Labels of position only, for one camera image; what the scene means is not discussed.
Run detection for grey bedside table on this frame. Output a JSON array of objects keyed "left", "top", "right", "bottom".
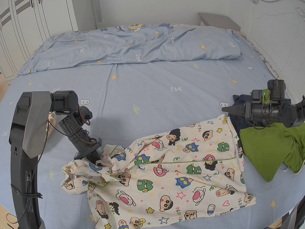
[{"left": 198, "top": 12, "right": 241, "bottom": 31}]

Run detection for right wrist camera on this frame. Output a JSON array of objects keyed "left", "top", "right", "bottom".
[{"left": 250, "top": 89, "right": 267, "bottom": 104}]

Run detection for pale blue quilt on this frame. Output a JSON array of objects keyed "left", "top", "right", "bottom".
[{"left": 17, "top": 22, "right": 243, "bottom": 76}]

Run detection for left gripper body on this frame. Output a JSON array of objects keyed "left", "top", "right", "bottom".
[{"left": 58, "top": 116, "right": 103, "bottom": 160}]

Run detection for black cable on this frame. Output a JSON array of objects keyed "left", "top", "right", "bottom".
[{"left": 6, "top": 117, "right": 56, "bottom": 226}]

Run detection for round woven basket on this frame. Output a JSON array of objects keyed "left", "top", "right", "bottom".
[{"left": 44, "top": 112, "right": 59, "bottom": 141}]

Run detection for green shorts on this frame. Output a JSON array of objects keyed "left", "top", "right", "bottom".
[{"left": 239, "top": 89, "right": 305, "bottom": 183}]

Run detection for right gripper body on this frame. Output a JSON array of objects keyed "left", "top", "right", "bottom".
[{"left": 244, "top": 101, "right": 283, "bottom": 123}]

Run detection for white printed pyjama top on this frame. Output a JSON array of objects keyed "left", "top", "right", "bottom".
[{"left": 61, "top": 114, "right": 256, "bottom": 229}]

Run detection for white wardrobe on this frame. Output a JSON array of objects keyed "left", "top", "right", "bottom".
[{"left": 0, "top": 0, "right": 79, "bottom": 79}]

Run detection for dark blue garment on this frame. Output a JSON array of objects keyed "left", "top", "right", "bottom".
[{"left": 228, "top": 94, "right": 253, "bottom": 138}]

